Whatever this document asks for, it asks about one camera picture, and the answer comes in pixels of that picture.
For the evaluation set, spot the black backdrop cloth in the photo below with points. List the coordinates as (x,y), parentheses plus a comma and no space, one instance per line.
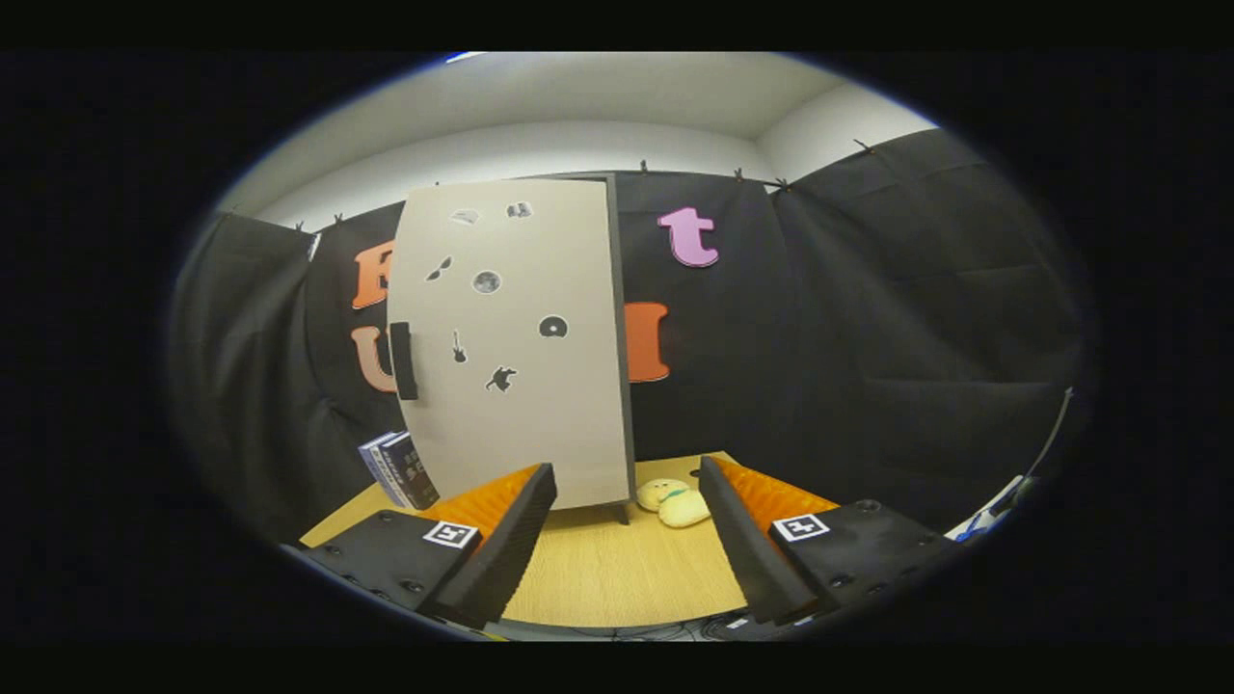
(868,337)

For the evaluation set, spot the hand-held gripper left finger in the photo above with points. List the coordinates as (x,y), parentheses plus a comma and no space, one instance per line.
(511,549)

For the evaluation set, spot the dark blue book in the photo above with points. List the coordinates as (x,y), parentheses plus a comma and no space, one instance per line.
(415,472)

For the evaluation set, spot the grey thin pole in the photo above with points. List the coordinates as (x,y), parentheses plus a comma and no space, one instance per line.
(1056,424)

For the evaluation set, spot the yellow plush toy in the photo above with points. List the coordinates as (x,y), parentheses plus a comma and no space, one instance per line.
(684,509)

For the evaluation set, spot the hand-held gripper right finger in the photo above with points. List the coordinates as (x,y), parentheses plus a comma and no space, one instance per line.
(737,540)

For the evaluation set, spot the grey cabinet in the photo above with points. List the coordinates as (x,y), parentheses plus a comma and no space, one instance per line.
(628,405)

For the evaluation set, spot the white side table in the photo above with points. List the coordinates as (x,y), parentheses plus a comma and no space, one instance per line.
(969,528)

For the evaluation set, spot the beige cabinet door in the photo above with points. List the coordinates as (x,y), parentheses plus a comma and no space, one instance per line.
(521,434)

